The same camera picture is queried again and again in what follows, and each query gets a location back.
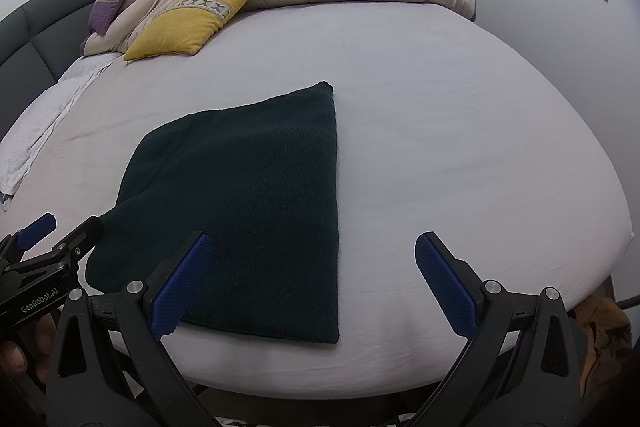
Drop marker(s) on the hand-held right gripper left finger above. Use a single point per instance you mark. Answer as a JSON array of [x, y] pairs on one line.
[[182, 282]]

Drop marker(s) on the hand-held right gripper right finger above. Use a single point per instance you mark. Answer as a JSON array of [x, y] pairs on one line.
[[442, 282]]

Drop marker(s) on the dark green sweater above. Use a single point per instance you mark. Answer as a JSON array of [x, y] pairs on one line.
[[250, 182]]

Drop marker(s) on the person's left hand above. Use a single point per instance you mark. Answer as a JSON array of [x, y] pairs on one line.
[[15, 359]]

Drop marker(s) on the dark grey padded headboard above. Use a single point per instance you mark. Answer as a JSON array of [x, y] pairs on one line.
[[30, 37]]

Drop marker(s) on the yellow pillow with patterned band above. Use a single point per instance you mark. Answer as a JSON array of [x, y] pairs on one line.
[[185, 24]]

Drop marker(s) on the white towel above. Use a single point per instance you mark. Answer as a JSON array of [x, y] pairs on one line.
[[35, 122]]

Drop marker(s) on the brown cloth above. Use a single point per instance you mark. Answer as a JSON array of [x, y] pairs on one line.
[[602, 337]]

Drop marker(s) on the bed with white sheet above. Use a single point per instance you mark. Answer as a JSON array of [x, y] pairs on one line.
[[450, 132]]

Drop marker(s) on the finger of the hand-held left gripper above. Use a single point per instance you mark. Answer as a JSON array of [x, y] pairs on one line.
[[85, 234], [37, 227]]

